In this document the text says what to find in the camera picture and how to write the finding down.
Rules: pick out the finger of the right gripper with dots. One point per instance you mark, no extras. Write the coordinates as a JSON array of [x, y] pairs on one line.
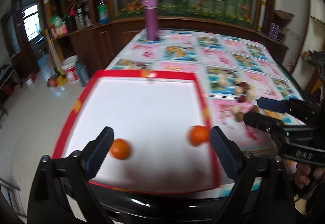
[[262, 122], [272, 105]]

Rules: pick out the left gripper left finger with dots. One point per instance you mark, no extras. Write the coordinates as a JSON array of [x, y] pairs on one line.
[[96, 151]]

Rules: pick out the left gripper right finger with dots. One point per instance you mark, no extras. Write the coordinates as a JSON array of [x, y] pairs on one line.
[[227, 151]]

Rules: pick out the brown longan fruit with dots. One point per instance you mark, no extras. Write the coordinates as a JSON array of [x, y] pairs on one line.
[[239, 116]]

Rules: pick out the right hand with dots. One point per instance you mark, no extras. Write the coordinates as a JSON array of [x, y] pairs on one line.
[[302, 172]]

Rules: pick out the orange on left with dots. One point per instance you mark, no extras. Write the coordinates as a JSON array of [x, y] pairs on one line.
[[120, 149]]

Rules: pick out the orange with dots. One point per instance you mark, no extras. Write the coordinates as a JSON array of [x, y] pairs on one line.
[[120, 149], [198, 135]]

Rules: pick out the white yam chunk right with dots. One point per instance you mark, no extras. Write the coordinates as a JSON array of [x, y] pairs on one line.
[[250, 93]]

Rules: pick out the red date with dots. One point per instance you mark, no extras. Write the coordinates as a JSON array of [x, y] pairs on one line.
[[241, 99]]

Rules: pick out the red dates pile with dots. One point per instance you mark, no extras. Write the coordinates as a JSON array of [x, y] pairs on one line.
[[244, 87]]

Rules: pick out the large white yam chunk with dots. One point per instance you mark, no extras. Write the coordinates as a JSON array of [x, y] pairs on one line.
[[238, 90]]

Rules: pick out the white yam chunk small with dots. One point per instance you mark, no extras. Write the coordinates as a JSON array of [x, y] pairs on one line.
[[235, 109]]

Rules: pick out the orange on right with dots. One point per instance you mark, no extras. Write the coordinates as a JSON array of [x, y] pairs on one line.
[[198, 135]]

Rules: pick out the fruit pattern tablecloth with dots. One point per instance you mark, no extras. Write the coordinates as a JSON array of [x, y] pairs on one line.
[[210, 57]]

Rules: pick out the white yam chunk left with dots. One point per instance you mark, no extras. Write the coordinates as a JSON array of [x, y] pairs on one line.
[[222, 83]]

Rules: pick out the red white box tray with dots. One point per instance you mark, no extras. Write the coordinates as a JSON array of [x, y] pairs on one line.
[[154, 112]]

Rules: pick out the purple bottles on shelf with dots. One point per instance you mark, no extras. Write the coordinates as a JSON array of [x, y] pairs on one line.
[[274, 31]]

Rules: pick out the grey water jug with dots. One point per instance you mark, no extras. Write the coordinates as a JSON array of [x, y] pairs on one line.
[[82, 73]]

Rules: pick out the white plastic bucket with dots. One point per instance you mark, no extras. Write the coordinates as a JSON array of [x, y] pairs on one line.
[[69, 68]]

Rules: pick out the green label spray bottle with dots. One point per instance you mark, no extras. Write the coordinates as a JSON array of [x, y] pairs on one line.
[[103, 13]]

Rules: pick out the purple thermos bottle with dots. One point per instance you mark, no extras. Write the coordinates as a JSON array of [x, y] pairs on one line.
[[150, 8]]

